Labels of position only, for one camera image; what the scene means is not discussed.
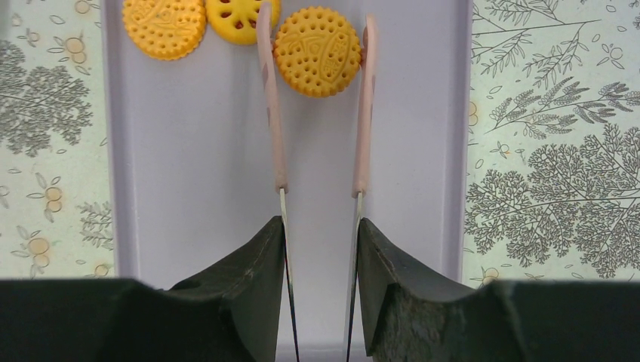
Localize pink handled tongs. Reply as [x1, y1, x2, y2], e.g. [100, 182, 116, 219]
[256, 2, 378, 361]

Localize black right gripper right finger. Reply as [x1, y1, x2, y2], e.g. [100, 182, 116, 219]
[358, 219, 639, 361]

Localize yellow round biscuit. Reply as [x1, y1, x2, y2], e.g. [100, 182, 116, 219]
[122, 0, 207, 60]
[273, 6, 362, 98]

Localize yellow jam-dot cookie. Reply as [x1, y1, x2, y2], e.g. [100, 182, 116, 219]
[205, 0, 263, 45]

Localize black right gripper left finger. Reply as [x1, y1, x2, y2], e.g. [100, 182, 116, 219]
[1, 216, 285, 361]

